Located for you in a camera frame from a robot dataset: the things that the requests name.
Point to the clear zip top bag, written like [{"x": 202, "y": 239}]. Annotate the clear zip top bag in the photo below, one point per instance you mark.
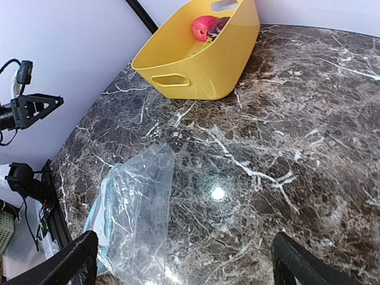
[{"x": 131, "y": 215}]

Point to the green fake grapes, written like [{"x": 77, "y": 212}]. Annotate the green fake grapes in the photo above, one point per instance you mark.
[{"x": 204, "y": 46}]

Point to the dark purple fake food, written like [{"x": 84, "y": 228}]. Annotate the dark purple fake food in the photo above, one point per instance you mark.
[{"x": 218, "y": 26}]

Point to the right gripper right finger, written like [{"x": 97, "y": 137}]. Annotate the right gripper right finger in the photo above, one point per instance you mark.
[{"x": 293, "y": 264}]

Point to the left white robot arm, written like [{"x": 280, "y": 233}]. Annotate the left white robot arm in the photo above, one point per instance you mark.
[{"x": 19, "y": 145}]

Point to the left black frame post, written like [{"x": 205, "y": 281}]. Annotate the left black frame post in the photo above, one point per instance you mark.
[{"x": 143, "y": 15}]

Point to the red fake apple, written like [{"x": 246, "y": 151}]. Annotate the red fake apple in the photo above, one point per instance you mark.
[{"x": 201, "y": 26}]

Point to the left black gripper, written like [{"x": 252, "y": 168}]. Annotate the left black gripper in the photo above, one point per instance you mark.
[{"x": 26, "y": 110}]

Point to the black front rail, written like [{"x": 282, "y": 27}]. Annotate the black front rail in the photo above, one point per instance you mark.
[{"x": 53, "y": 214}]

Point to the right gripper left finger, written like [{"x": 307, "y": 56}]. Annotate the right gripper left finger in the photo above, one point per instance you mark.
[{"x": 75, "y": 264}]

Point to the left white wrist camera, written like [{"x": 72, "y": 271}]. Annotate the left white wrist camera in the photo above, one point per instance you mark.
[{"x": 21, "y": 78}]

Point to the yellow plastic bin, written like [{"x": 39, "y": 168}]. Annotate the yellow plastic bin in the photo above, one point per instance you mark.
[{"x": 211, "y": 74}]

